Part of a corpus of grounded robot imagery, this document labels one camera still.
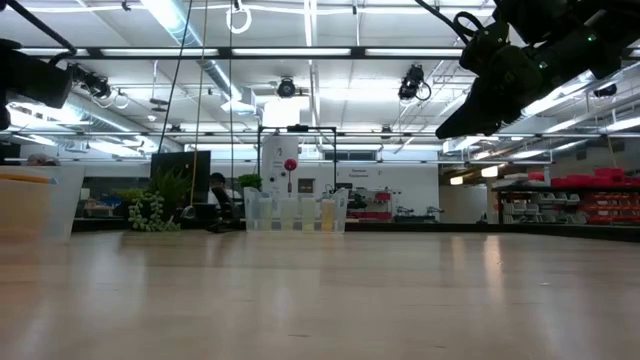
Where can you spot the person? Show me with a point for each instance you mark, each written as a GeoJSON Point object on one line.
{"type": "Point", "coordinates": [218, 178]}

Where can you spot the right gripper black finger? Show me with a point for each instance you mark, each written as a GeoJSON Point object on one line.
{"type": "Point", "coordinates": [465, 120]}

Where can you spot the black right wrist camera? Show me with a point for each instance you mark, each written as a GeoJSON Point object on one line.
{"type": "Point", "coordinates": [482, 47]}

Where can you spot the black background chair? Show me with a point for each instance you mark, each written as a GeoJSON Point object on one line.
{"type": "Point", "coordinates": [227, 212]}

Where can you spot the black monitor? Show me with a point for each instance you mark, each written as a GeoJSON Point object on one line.
{"type": "Point", "coordinates": [180, 162]}

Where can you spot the white cabinet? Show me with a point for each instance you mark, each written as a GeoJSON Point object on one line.
{"type": "Point", "coordinates": [277, 150]}

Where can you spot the black overhead frame beam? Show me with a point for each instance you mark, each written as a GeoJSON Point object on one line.
{"type": "Point", "coordinates": [290, 51]}

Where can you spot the black ceiling-mounted camera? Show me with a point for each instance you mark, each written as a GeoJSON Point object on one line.
{"type": "Point", "coordinates": [412, 82]}
{"type": "Point", "coordinates": [90, 82]}

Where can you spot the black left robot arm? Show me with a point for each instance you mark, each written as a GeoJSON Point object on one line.
{"type": "Point", "coordinates": [35, 75]}

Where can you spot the green potted succulent plant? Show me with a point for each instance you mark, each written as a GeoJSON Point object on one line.
{"type": "Point", "coordinates": [150, 215]}

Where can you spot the shelf with red bins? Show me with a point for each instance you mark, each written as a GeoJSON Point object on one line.
{"type": "Point", "coordinates": [610, 175]}

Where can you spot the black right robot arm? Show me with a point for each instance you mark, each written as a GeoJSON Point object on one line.
{"type": "Point", "coordinates": [590, 30]}

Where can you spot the black overhead rig camera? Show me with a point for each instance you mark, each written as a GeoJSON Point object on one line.
{"type": "Point", "coordinates": [286, 87]}

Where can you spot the green background plant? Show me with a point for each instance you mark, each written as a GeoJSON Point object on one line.
{"type": "Point", "coordinates": [249, 180]}

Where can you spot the red round knob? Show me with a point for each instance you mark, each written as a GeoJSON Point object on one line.
{"type": "Point", "coordinates": [290, 164]}

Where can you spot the red tool cabinet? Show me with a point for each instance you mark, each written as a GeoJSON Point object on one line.
{"type": "Point", "coordinates": [382, 196]}

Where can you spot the orange pill bottle back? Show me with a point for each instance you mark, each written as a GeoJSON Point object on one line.
{"type": "Point", "coordinates": [328, 217]}

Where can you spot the clear plastic bin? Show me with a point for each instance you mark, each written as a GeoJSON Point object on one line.
{"type": "Point", "coordinates": [252, 220]}
{"type": "Point", "coordinates": [65, 210]}

